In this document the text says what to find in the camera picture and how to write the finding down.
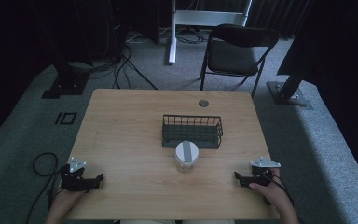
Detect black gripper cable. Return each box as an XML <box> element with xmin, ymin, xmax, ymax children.
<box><xmin>260</xmin><ymin>172</ymin><xmax>296</xmax><ymax>209</ymax></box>
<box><xmin>23</xmin><ymin>151</ymin><xmax>63</xmax><ymax>224</ymax></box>

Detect person's left hand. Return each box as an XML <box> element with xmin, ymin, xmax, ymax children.
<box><xmin>47</xmin><ymin>189</ymin><xmax>87</xmax><ymax>218</ymax></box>

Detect person's right hand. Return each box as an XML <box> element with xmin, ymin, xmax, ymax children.
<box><xmin>248</xmin><ymin>167</ymin><xmax>295</xmax><ymax>218</ymax></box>

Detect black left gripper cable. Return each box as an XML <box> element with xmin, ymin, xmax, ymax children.
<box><xmin>23</xmin><ymin>151</ymin><xmax>63</xmax><ymax>224</ymax></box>

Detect black floor cables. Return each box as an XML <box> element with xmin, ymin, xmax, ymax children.
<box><xmin>68</xmin><ymin>29</ymin><xmax>209</xmax><ymax>91</ymax></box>

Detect black folding chair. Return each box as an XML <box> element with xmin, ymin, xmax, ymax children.
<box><xmin>199</xmin><ymin>23</ymin><xmax>281</xmax><ymax>99</ymax></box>

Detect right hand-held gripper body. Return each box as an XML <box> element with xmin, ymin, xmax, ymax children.
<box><xmin>250</xmin><ymin>156</ymin><xmax>282</xmax><ymax>188</ymax></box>

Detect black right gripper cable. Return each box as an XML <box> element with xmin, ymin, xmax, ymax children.
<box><xmin>260</xmin><ymin>172</ymin><xmax>296</xmax><ymax>209</ymax></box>

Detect white desk frame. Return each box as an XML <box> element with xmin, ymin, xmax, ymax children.
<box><xmin>167</xmin><ymin>0</ymin><xmax>254</xmax><ymax>65</ymax></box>

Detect dark wire basket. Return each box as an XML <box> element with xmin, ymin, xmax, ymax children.
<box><xmin>161</xmin><ymin>114</ymin><xmax>225</xmax><ymax>150</ymax></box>

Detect glass jar with white lid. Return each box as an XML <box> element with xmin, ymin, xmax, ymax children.
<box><xmin>174</xmin><ymin>140</ymin><xmax>200</xmax><ymax>174</ymax></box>

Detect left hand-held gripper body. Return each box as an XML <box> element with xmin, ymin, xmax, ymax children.
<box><xmin>60</xmin><ymin>156</ymin><xmax>90</xmax><ymax>192</ymax></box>

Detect black stand with base plate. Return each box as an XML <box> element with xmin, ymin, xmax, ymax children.
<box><xmin>40</xmin><ymin>60</ymin><xmax>91</xmax><ymax>100</ymax></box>
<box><xmin>266</xmin><ymin>0</ymin><xmax>314</xmax><ymax>111</ymax></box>

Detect black floor socket frame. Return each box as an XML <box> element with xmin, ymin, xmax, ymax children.
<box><xmin>54</xmin><ymin>111</ymin><xmax>78</xmax><ymax>126</ymax></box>

